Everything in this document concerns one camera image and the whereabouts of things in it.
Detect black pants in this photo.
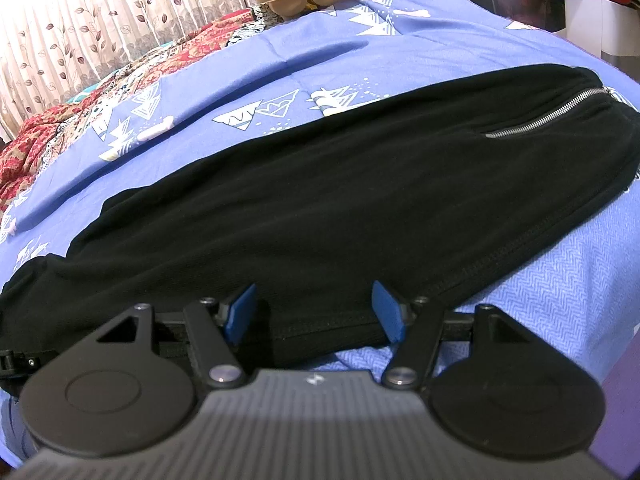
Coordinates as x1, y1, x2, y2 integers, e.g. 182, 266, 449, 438
0, 62, 640, 395

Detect beige leaf-print curtain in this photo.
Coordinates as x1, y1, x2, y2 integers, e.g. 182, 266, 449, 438
0, 0, 362, 137

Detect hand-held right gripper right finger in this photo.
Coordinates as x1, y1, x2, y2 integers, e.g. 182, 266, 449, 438
371, 280, 532, 390

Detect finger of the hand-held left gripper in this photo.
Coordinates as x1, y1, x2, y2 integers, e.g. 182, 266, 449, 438
0, 349, 40, 380

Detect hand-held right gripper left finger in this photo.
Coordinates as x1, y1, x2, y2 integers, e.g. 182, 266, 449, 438
95, 282, 258, 389

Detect white plastic container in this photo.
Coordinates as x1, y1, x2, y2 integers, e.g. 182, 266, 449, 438
560, 0, 640, 63

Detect red floral quilt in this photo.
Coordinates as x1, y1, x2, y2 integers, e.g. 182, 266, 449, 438
0, 6, 282, 211

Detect purple cloth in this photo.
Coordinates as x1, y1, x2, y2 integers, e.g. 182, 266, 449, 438
589, 324, 640, 480

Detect blue printed blanket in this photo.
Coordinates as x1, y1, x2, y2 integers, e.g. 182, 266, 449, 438
0, 0, 640, 480

